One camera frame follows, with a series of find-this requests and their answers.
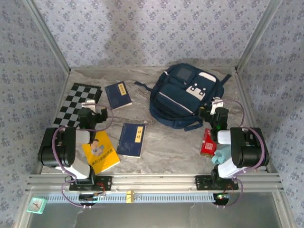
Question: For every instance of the small navy book yellow label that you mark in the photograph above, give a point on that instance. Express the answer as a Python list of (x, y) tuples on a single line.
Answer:
[(117, 97)]

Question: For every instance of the navy blue student backpack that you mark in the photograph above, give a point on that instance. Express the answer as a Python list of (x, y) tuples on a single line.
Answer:
[(175, 99)]

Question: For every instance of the red cardboard box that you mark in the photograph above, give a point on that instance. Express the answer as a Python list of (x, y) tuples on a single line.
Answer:
[(207, 148)]

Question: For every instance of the teal cloth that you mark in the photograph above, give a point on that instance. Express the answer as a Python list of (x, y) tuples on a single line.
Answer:
[(219, 154)]

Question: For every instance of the yellow cartoon cover book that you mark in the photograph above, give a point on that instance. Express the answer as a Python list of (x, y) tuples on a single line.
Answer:
[(104, 154)]

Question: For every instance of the large navy book yellow label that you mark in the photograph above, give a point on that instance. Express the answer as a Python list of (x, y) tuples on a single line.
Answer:
[(129, 142)]

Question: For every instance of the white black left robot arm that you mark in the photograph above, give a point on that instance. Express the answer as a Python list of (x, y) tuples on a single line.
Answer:
[(57, 147)]

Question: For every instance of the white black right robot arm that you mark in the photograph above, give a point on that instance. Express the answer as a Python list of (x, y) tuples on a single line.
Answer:
[(249, 147)]

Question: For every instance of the black grey folding chessboard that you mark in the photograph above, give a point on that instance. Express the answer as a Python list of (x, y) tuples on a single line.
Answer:
[(71, 102)]

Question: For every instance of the small circuit board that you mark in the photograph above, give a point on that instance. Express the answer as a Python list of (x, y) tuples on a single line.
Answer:
[(222, 197), (90, 197)]

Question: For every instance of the mint green square clock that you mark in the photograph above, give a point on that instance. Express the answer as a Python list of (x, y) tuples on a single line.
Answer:
[(36, 205)]

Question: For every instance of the grey metal panel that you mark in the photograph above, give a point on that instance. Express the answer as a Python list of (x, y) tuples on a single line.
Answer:
[(154, 216)]

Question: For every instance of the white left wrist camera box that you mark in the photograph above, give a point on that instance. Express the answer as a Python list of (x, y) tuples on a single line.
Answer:
[(89, 104)]

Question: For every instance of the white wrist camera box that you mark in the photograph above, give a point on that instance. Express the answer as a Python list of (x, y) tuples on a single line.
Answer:
[(218, 104), (89, 104)]

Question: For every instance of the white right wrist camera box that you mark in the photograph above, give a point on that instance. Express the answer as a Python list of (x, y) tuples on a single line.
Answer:
[(218, 104)]

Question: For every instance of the aluminium side rail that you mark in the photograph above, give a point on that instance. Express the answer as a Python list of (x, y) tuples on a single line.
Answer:
[(247, 95), (60, 95)]

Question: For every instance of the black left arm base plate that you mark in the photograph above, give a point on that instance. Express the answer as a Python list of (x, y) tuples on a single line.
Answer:
[(107, 183)]

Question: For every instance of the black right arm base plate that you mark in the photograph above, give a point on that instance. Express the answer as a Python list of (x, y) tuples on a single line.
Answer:
[(202, 183)]

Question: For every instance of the aluminium mounting rail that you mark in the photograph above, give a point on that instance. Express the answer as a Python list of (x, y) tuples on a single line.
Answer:
[(154, 183)]

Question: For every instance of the aluminium frame post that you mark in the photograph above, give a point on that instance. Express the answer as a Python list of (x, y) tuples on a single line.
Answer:
[(48, 35), (257, 35)]

